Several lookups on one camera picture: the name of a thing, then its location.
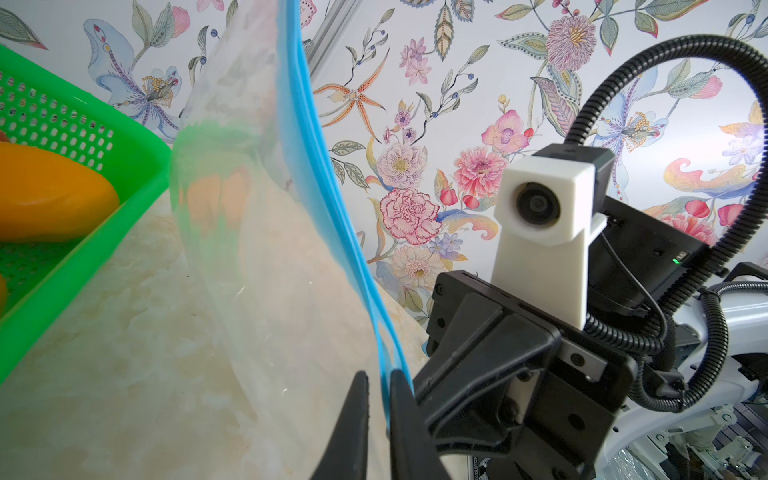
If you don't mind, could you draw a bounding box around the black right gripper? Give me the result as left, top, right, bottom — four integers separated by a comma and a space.
414, 271, 638, 479

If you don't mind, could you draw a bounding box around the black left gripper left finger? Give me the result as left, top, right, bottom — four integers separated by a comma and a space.
310, 371, 370, 480

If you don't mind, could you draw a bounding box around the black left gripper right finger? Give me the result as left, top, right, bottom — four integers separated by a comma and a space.
389, 370, 450, 480

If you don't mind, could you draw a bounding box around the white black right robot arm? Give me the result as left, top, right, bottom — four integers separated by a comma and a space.
390, 34, 767, 479

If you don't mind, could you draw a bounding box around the orange mango front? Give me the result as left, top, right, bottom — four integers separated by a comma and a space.
1, 142, 120, 243

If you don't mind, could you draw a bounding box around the green plastic basket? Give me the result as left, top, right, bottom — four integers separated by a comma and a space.
1, 49, 171, 375

